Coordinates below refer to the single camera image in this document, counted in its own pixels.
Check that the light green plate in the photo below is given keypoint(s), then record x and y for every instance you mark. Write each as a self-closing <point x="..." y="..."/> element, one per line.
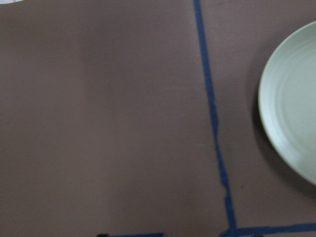
<point x="287" y="101"/>

